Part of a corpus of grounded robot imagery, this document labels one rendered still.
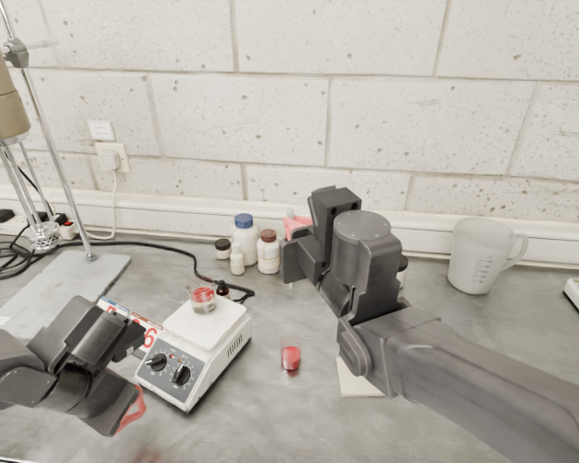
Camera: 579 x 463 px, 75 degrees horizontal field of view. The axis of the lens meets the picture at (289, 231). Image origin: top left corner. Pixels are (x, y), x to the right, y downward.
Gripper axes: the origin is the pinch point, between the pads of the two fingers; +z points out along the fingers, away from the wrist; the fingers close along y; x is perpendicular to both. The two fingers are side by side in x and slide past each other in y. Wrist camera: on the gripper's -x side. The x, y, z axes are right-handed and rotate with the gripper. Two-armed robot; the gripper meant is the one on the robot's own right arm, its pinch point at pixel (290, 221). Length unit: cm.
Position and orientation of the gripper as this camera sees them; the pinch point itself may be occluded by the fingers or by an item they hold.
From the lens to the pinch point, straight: 56.1
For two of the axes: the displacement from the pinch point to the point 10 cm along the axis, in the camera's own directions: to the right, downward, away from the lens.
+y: -9.2, 2.2, -3.3
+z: -4.0, -5.1, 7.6
